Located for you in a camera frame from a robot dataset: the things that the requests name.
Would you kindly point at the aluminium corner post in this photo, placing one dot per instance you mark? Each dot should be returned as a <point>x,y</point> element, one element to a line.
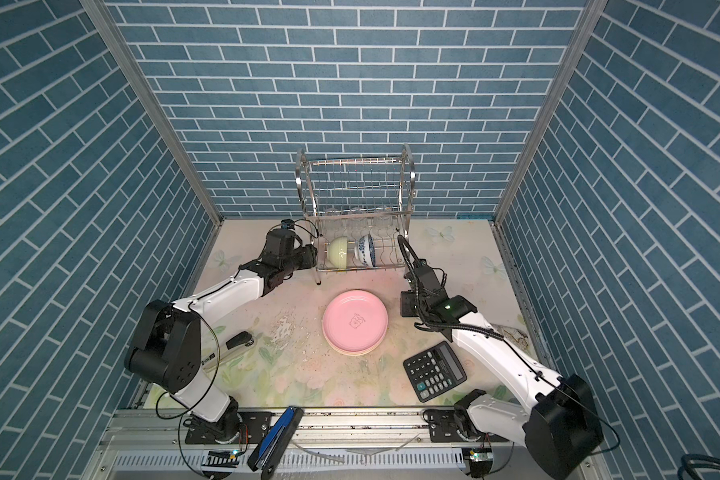
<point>123,56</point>
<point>570,59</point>

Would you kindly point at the blue black stapler tool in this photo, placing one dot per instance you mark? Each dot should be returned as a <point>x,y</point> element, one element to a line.
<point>268,453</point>

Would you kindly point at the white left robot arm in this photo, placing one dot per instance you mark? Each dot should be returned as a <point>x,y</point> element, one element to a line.
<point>166,345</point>

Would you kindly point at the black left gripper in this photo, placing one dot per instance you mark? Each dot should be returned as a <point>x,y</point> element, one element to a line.
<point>307,255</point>

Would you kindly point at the blue white patterned bowl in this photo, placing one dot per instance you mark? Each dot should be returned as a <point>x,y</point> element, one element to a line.
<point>365,252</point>

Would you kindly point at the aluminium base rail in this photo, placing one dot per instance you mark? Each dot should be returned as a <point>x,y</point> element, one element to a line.
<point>328,443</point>

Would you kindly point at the aluminium corner post left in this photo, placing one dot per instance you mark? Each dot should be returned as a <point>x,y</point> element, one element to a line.
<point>123,56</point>

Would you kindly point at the black calculator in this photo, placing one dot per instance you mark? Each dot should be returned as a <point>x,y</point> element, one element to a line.
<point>434,371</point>

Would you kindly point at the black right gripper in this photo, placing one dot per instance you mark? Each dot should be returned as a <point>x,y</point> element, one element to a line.
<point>404,303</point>

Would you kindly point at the black grey stapler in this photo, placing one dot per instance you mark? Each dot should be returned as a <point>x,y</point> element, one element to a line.
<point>232,348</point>

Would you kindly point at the pink plastic plate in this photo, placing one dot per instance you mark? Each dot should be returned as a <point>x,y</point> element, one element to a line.
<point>355,320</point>

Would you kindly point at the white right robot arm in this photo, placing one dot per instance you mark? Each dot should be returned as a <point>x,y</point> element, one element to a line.
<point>553,417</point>

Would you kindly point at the light green bowl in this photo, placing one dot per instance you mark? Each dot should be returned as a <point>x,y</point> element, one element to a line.
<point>337,253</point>

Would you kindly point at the silver metal dish rack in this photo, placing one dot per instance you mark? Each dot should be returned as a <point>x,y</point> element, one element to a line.
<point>353,197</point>

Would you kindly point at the aluminium corner post right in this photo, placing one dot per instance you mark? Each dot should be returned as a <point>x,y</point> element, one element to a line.
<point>570,59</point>

